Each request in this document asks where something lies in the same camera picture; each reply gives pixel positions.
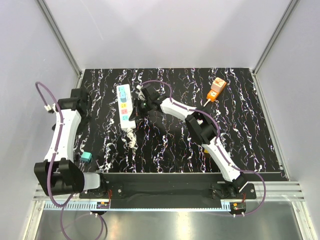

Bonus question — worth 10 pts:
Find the orange white socket cube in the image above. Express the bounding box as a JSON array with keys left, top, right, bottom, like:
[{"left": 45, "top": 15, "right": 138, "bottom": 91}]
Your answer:
[{"left": 206, "top": 77, "right": 227, "bottom": 102}]

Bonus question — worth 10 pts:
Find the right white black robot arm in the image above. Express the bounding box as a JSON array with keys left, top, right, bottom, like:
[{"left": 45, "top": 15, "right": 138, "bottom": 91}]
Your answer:
[{"left": 129, "top": 83, "right": 248, "bottom": 199}]

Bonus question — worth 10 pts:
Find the white multi-socket power strip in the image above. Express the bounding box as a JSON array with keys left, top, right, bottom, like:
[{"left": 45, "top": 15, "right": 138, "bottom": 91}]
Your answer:
[{"left": 116, "top": 84, "right": 136, "bottom": 131}]

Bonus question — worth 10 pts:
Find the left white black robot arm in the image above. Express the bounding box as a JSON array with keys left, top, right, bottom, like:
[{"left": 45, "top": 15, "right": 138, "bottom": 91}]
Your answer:
[{"left": 34, "top": 88, "right": 108, "bottom": 198}]

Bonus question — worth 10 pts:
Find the white coiled strip cord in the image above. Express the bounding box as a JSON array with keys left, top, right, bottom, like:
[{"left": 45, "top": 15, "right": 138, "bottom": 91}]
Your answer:
[{"left": 123, "top": 128, "right": 138, "bottom": 151}]

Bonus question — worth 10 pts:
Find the teal usb charger plug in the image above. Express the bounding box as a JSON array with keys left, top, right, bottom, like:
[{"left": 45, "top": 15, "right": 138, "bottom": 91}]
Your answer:
[{"left": 80, "top": 151, "right": 92, "bottom": 163}]

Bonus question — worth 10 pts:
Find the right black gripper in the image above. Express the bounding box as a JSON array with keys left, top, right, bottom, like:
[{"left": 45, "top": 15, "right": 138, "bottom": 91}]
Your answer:
[{"left": 129, "top": 98, "right": 152, "bottom": 122}]

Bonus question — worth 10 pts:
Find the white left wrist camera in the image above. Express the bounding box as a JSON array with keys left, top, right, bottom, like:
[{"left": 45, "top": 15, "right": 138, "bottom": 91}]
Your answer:
[{"left": 44, "top": 104, "right": 55, "bottom": 114}]

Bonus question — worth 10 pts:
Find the light blue charger plug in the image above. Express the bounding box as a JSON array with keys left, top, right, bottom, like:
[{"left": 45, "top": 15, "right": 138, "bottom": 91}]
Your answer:
[{"left": 119, "top": 91, "right": 127, "bottom": 99}]

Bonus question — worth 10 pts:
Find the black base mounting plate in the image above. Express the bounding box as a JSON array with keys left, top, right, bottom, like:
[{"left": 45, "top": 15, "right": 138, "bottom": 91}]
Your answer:
[{"left": 79, "top": 173, "right": 257, "bottom": 210}]

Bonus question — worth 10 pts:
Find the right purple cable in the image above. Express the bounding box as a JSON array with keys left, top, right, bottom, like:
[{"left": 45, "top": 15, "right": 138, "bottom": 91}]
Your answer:
[{"left": 141, "top": 79, "right": 266, "bottom": 217}]

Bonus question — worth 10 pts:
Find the aluminium frame rail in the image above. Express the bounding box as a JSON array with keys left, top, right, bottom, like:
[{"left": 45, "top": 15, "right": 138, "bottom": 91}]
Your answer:
[{"left": 35, "top": 0, "right": 82, "bottom": 78}]

